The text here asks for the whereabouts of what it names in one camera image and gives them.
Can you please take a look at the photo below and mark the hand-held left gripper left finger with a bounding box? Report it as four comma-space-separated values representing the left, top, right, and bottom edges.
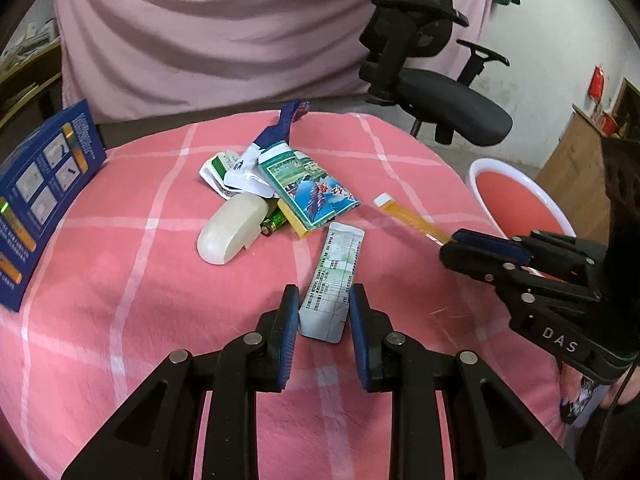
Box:
61, 284, 301, 480

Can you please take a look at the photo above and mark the red bucket with white rim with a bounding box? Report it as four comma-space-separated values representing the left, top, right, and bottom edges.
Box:
467, 158, 577, 242

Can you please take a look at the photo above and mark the pink hanging sheet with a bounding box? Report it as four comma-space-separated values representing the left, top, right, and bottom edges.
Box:
52, 0, 506, 123

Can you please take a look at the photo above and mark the green printed packet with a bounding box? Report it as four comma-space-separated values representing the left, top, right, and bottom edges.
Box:
257, 149, 361, 232

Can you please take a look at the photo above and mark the white plastic soap case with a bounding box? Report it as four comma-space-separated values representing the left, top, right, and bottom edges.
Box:
196, 195, 271, 264

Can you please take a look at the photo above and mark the blue white toothbrush package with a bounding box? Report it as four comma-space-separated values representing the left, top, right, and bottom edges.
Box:
222, 99, 311, 198

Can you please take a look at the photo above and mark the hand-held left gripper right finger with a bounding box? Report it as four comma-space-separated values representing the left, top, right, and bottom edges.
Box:
348, 283, 583, 480

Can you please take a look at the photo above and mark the wooden shelf with papers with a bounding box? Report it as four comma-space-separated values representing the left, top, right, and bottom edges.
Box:
0, 17, 63, 128

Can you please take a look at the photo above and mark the orange stick sachet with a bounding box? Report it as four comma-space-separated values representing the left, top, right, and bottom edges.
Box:
372, 192, 457, 247

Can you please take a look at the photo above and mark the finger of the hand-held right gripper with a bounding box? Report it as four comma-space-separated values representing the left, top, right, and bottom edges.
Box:
451, 228, 607, 267
439, 242, 602, 305

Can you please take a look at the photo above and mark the black office chair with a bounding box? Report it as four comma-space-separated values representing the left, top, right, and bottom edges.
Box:
358, 0, 514, 148

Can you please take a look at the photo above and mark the white and green sachet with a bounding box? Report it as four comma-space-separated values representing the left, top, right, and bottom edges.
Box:
298, 222, 365, 344

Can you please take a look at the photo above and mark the green battery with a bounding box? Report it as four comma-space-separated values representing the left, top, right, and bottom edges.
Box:
260, 211, 287, 237

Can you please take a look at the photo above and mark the pink checked tablecloth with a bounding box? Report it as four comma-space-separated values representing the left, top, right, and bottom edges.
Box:
0, 110, 576, 480

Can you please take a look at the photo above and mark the wooden cabinet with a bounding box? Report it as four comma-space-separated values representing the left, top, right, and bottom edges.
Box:
535, 105, 613, 235

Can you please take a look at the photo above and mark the green and white wrapper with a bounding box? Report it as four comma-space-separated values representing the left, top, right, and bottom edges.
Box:
200, 151, 246, 201

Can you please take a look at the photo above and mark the blue printed carton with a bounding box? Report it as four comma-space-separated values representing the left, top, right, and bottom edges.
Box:
0, 99, 108, 313

